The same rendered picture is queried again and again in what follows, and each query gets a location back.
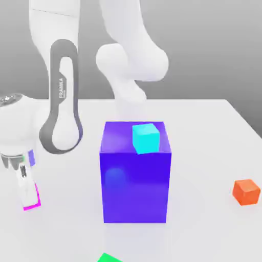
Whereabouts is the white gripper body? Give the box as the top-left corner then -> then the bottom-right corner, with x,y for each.
16,165 -> 40,208

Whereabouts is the small magenta cube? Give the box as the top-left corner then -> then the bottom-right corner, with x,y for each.
23,182 -> 42,211

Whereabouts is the small green cube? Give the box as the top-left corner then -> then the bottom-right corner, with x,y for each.
97,252 -> 123,262

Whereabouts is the small cyan cube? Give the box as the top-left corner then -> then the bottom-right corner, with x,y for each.
132,123 -> 161,155

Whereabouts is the small orange cube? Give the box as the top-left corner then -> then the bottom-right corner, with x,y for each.
232,179 -> 261,206

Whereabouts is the large blue box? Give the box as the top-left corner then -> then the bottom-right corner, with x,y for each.
99,121 -> 172,224

